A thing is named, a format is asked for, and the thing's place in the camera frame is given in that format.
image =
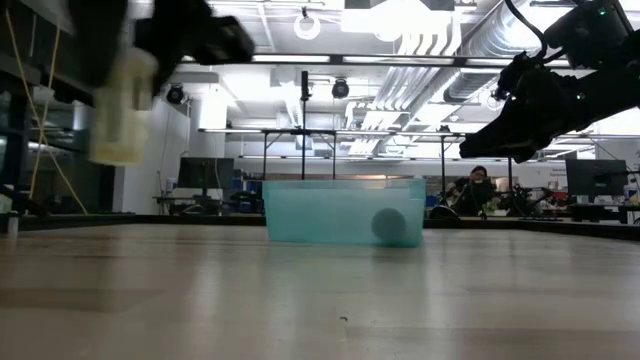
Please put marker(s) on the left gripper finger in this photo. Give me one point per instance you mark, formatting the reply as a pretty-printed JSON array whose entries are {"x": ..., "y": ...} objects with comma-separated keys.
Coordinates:
[
  {"x": 95, "y": 40},
  {"x": 220, "y": 42}
]

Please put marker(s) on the white cup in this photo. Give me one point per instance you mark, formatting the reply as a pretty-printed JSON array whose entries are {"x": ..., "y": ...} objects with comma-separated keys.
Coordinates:
[{"x": 389, "y": 225}]

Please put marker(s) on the black computer monitor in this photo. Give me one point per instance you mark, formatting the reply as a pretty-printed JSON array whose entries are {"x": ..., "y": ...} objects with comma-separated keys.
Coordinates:
[
  {"x": 595, "y": 177},
  {"x": 205, "y": 172}
]

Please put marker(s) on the black tripod stand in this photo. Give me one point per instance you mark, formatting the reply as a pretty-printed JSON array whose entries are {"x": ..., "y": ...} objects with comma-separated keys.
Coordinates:
[{"x": 304, "y": 125}]

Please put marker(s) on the small white cap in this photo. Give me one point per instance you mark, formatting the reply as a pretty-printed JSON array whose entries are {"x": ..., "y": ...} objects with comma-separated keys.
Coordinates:
[{"x": 120, "y": 130}]

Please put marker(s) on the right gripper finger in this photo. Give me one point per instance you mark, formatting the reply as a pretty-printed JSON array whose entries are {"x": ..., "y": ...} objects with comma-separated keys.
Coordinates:
[
  {"x": 515, "y": 153},
  {"x": 505, "y": 132}
]

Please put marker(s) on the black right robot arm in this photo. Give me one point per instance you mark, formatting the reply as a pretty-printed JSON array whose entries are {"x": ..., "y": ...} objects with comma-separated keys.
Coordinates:
[{"x": 615, "y": 90}]

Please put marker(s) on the black overhead beam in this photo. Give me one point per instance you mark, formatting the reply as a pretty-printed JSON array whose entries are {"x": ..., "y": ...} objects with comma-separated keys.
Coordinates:
[{"x": 337, "y": 59}]

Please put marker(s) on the person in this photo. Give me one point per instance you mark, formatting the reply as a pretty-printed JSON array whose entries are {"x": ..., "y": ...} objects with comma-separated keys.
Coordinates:
[{"x": 475, "y": 195}]

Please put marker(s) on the black aluminium table frame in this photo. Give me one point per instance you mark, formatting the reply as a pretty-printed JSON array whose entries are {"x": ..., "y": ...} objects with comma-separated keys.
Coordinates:
[{"x": 100, "y": 220}]

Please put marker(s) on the black round ceiling lamp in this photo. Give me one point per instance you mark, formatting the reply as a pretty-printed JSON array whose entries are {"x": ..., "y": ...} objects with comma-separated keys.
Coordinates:
[
  {"x": 340, "y": 88},
  {"x": 175, "y": 94}
]

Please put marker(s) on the teal translucent plastic basket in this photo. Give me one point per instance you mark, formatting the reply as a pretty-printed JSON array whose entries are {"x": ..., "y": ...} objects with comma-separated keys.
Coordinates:
[{"x": 310, "y": 215}]

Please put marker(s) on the small white cylinder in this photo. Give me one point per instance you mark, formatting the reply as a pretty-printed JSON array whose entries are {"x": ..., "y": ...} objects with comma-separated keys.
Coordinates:
[{"x": 12, "y": 226}]

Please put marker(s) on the black background table frame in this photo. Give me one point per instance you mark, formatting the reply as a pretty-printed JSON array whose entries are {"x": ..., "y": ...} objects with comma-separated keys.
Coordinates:
[{"x": 300, "y": 132}]

